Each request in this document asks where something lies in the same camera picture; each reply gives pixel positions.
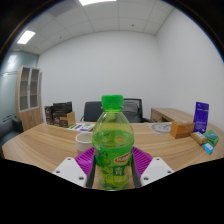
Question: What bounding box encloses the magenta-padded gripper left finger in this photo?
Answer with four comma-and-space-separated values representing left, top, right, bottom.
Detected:
52, 146, 98, 188

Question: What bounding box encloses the small dark brown box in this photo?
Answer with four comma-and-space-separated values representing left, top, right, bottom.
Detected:
44, 105, 54, 126

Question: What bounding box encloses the dark sofa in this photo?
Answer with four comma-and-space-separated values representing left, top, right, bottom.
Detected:
0, 116, 24, 148

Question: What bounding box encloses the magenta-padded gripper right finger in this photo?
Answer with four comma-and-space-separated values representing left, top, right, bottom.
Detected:
130, 146, 175, 188

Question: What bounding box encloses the grey mesh office chair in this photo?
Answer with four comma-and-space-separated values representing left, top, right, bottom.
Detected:
122, 97, 151, 124

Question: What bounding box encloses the rectangular ceiling light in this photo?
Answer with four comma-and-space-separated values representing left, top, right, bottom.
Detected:
16, 29, 37, 45
78, 0, 118, 7

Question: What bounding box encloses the green flat box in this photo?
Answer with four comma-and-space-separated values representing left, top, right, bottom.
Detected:
203, 129, 220, 148

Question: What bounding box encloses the white and pink cup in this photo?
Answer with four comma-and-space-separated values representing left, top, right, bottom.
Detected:
75, 132, 94, 156

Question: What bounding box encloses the small blue box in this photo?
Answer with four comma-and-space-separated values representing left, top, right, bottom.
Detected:
202, 142, 215, 155

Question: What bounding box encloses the orange-brown cardboard box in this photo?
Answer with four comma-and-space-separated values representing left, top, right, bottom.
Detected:
169, 120, 196, 140

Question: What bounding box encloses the small tan box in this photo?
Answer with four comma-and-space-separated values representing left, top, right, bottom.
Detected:
190, 131, 208, 146

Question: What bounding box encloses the purple standing package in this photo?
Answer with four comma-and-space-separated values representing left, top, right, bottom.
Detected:
193, 101, 210, 134

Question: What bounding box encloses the green drink bottle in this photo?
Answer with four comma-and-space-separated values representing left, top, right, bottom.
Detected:
91, 94, 135, 191

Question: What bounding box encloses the wooden shelf unit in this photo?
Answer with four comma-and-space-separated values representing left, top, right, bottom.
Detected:
14, 65, 44, 132

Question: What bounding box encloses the wooden side desk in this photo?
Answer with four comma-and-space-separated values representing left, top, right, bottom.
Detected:
150, 107, 198, 125

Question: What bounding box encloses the black office chair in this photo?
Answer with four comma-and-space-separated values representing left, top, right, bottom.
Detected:
79, 101, 104, 123

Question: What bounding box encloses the white printed leaflet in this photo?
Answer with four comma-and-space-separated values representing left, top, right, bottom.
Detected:
67, 122, 96, 132

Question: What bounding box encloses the dark printed box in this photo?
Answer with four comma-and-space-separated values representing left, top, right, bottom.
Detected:
52, 101, 73, 116

